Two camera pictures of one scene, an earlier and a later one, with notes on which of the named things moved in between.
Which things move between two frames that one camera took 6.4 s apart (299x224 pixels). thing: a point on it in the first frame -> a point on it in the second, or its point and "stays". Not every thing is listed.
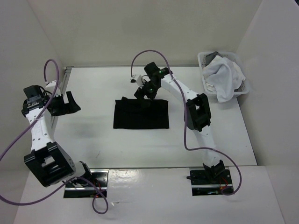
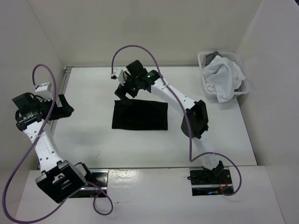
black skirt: (129, 114) stays
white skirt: (223, 76) stays
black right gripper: (140, 93) -> (121, 90)
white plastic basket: (243, 88) stays
